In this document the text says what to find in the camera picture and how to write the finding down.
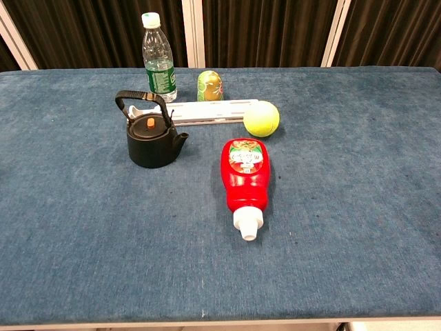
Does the white frame post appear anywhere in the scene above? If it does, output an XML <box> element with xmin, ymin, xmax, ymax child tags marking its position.
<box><xmin>181</xmin><ymin>0</ymin><xmax>207</xmax><ymax>69</ymax></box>
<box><xmin>320</xmin><ymin>0</ymin><xmax>353</xmax><ymax>68</ymax></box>
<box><xmin>0</xmin><ymin>0</ymin><xmax>38</xmax><ymax>71</ymax></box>

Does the clear water bottle green label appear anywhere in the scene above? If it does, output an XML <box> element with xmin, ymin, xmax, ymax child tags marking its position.
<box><xmin>141</xmin><ymin>12</ymin><xmax>178</xmax><ymax>103</ymax></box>

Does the blue table cloth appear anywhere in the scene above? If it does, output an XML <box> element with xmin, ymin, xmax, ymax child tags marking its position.
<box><xmin>0</xmin><ymin>66</ymin><xmax>441</xmax><ymax>327</ymax></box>

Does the red ketchup bottle white cap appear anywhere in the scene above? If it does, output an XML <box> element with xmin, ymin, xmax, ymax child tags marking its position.
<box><xmin>220</xmin><ymin>138</ymin><xmax>271</xmax><ymax>241</ymax></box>

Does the yellow tennis ball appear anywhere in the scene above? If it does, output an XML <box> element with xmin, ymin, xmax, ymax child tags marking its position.
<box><xmin>243</xmin><ymin>101</ymin><xmax>280</xmax><ymax>139</ymax></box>

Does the black pleated curtain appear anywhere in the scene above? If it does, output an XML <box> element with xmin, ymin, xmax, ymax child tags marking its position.
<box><xmin>202</xmin><ymin>0</ymin><xmax>341</xmax><ymax>69</ymax></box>
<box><xmin>331</xmin><ymin>0</ymin><xmax>441</xmax><ymax>72</ymax></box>
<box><xmin>2</xmin><ymin>0</ymin><xmax>189</xmax><ymax>70</ymax></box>
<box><xmin>0</xmin><ymin>33</ymin><xmax>21</xmax><ymax>73</ymax></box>

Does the black cast iron teapot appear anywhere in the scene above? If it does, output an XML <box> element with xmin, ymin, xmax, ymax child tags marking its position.
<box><xmin>114</xmin><ymin>90</ymin><xmax>189</xmax><ymax>169</ymax></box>

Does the white folding stand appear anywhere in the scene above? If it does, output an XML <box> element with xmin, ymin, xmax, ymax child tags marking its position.
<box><xmin>127</xmin><ymin>99</ymin><xmax>260</xmax><ymax>127</ymax></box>

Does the green gold egg toy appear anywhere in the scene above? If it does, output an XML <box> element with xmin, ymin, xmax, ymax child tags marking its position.
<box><xmin>196</xmin><ymin>70</ymin><xmax>224</xmax><ymax>102</ymax></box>

